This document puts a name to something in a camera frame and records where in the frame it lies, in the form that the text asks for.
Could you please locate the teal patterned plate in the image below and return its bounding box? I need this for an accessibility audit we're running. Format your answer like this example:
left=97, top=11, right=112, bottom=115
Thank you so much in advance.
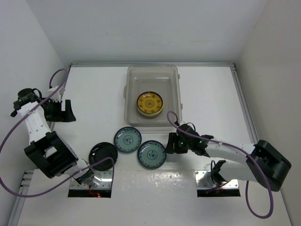
left=137, top=140, right=167, bottom=170
left=113, top=127, right=142, bottom=153

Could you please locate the cream plate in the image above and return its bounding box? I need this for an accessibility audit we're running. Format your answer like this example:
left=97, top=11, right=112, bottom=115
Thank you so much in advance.
left=139, top=111, right=161, bottom=118

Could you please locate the yellow patterned plate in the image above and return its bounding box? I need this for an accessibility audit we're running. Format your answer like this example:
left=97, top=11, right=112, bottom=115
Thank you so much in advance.
left=136, top=91, right=164, bottom=113

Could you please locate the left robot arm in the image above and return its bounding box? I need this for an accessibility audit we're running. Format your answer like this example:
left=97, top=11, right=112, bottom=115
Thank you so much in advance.
left=11, top=88, right=95, bottom=185

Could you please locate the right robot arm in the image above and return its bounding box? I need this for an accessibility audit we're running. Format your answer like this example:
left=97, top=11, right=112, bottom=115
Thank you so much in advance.
left=166, top=123, right=292, bottom=192

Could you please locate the clear plastic bin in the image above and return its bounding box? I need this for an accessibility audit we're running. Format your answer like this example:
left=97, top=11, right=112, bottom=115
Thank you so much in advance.
left=124, top=65, right=182, bottom=127

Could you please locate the black plate left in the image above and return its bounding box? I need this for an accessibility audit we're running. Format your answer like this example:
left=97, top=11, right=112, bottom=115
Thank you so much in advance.
left=88, top=142, right=118, bottom=171

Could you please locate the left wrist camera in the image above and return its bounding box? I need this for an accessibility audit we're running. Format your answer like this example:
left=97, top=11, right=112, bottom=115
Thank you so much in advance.
left=47, top=86, right=65, bottom=102

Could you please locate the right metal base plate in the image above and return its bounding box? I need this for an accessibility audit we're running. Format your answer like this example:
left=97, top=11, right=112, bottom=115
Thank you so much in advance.
left=195, top=170, right=239, bottom=190

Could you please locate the metal base plate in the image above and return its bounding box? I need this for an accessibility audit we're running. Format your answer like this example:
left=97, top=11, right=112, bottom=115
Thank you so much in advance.
left=195, top=170, right=239, bottom=190
left=69, top=170, right=113, bottom=190

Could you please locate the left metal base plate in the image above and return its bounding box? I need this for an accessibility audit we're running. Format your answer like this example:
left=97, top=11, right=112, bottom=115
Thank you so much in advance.
left=69, top=170, right=113, bottom=190

